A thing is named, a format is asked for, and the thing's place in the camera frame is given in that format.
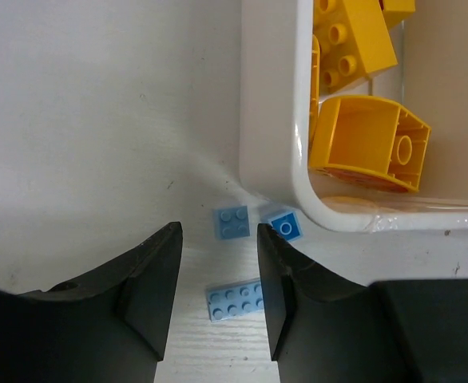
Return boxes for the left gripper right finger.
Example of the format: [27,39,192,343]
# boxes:
[257,224,468,382]

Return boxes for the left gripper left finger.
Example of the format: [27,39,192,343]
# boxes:
[0,222,183,382]

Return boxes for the light blue lego plate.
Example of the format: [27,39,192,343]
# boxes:
[205,279,264,322]

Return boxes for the blue small lego plate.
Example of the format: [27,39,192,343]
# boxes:
[261,209,303,242]
[212,206,250,240]

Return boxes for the orange flower green lego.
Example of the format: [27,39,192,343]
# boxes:
[308,95,431,193]

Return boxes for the green yellow lego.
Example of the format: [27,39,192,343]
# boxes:
[313,0,398,93]

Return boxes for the yellow sloped lego brick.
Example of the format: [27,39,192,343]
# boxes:
[308,35,321,145]

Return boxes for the white three-compartment bin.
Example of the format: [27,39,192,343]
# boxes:
[239,1,468,232]

